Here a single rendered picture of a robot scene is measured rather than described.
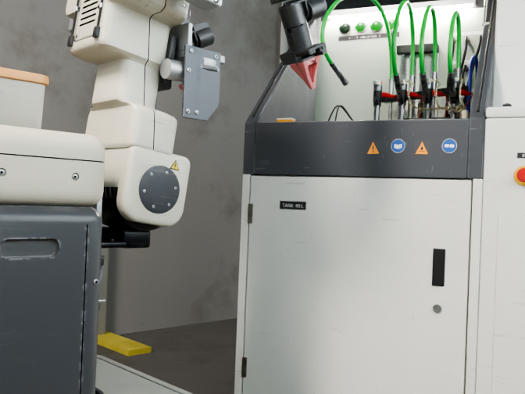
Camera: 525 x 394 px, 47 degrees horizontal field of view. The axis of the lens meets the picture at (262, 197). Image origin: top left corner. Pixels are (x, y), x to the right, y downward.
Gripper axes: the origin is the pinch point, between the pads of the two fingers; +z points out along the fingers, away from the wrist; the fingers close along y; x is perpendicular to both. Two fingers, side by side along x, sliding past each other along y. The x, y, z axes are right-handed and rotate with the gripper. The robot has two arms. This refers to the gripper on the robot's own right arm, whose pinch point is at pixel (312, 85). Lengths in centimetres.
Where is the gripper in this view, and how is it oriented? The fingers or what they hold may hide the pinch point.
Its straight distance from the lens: 152.0
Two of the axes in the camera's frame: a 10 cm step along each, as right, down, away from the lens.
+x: -6.6, 4.2, -6.2
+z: 2.9, 9.1, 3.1
